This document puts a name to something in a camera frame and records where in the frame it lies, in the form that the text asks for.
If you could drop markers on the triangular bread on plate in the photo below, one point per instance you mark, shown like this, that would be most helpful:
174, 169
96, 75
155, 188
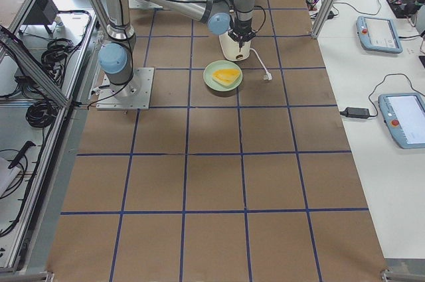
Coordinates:
226, 76

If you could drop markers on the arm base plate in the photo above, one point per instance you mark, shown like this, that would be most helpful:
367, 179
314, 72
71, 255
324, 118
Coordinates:
136, 95
143, 5

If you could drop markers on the far teach pendant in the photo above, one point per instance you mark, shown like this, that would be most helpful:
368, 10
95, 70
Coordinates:
378, 34

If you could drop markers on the teach pendant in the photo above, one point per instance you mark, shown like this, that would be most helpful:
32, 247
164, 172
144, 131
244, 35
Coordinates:
378, 34
403, 114

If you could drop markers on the white two-slot toaster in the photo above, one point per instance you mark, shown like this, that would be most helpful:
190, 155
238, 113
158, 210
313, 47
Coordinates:
231, 49

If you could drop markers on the black power adapter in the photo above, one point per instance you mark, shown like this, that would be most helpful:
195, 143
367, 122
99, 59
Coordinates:
356, 112

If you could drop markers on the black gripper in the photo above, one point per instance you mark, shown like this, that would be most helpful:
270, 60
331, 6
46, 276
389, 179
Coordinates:
241, 27

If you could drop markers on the near teach pendant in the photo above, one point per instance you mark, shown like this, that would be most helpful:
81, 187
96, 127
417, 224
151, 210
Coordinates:
403, 114

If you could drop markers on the light green plate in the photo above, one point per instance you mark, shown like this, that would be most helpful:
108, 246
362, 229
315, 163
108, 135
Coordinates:
216, 65

